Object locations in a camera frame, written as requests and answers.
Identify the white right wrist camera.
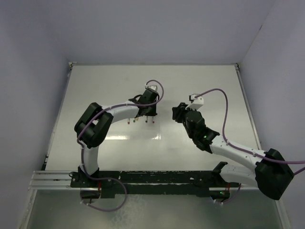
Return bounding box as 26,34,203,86
187,94,204,110

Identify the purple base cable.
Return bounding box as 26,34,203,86
213,183,243,206
80,179,128,212

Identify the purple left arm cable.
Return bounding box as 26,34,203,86
76,80,165,178

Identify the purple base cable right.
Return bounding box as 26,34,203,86
213,183,243,206

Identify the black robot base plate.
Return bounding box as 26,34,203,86
69,170,238,198

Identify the aluminium table edge rail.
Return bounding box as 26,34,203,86
234,63,265,158

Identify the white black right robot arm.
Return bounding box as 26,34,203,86
172,103,294,200

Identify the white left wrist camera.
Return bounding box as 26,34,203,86
145,84,158,92

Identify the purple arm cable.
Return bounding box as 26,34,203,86
193,88,305,177
76,80,165,178

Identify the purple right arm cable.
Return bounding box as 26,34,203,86
193,88,305,177

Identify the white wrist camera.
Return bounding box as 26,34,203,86
187,94,204,110
145,84,158,92

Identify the aluminium extrusion rail left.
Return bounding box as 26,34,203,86
29,170,71,190

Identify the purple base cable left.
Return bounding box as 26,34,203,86
80,179,128,212

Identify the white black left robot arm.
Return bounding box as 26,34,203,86
74,85,160,187

